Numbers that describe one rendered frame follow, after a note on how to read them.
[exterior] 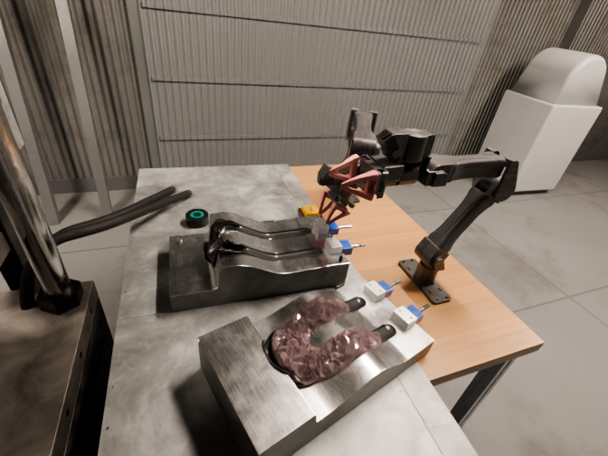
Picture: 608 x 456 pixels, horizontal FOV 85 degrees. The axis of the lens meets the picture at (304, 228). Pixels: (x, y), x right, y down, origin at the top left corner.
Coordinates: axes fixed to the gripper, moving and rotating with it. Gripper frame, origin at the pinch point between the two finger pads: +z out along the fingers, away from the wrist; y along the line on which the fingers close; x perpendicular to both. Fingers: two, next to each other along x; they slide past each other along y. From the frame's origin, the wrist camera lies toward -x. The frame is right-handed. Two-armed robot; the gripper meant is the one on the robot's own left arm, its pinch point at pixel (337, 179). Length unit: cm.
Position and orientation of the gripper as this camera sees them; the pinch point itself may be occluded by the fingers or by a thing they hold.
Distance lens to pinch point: 74.8
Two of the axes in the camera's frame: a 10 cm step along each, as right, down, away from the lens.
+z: -9.4, 1.3, -3.3
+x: -0.8, 8.2, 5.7
